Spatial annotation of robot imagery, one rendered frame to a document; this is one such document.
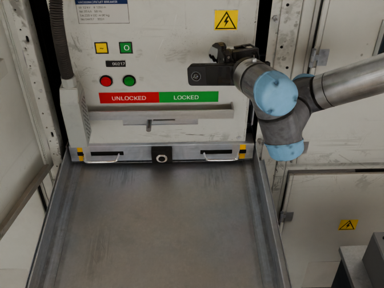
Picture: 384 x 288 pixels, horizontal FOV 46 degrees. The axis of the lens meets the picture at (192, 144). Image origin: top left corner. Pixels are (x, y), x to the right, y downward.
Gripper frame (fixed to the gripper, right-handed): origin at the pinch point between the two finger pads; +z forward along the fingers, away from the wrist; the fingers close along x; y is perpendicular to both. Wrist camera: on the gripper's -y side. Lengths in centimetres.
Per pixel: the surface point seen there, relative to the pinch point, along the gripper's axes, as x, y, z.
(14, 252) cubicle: -71, -66, 37
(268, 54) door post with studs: -1.9, 15.2, -1.6
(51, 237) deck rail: -39, -46, -5
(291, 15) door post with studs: 8.0, 19.2, -5.7
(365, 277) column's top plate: -57, 30, -29
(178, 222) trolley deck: -41.2, -14.1, -8.5
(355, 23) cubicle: 5.2, 33.0, -11.0
